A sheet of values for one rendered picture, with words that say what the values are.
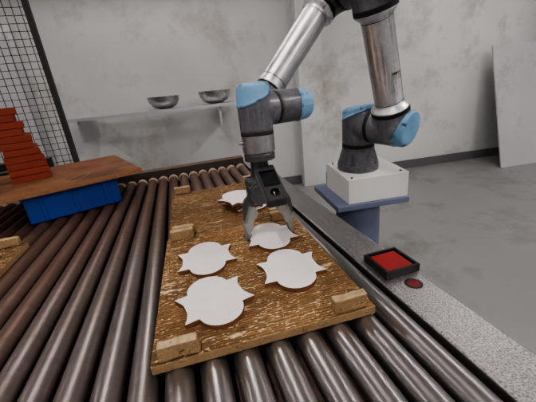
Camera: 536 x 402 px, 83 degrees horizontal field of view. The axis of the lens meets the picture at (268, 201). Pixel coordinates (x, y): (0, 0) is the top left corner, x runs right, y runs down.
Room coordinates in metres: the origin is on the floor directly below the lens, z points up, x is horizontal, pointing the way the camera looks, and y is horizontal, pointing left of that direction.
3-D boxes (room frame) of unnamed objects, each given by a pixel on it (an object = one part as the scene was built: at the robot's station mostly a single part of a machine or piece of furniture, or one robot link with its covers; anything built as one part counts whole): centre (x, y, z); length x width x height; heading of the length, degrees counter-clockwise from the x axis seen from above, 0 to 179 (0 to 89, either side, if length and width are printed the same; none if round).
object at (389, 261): (0.53, -0.24, 0.92); 0.06 x 0.06 x 0.01; 15
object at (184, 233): (0.72, 0.23, 0.95); 0.06 x 0.02 x 0.03; 102
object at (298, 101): (0.77, -0.07, 1.24); 0.11 x 0.11 x 0.08; 34
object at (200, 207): (0.96, 0.15, 0.93); 0.41 x 0.35 x 0.02; 14
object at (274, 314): (0.55, 0.06, 0.93); 0.41 x 0.35 x 0.02; 12
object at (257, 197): (0.70, 0.01, 1.08); 0.09 x 0.08 x 0.12; 12
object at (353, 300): (0.39, -0.11, 0.95); 0.06 x 0.02 x 0.03; 102
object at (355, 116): (1.10, -0.36, 1.13); 0.13 x 0.12 x 0.14; 34
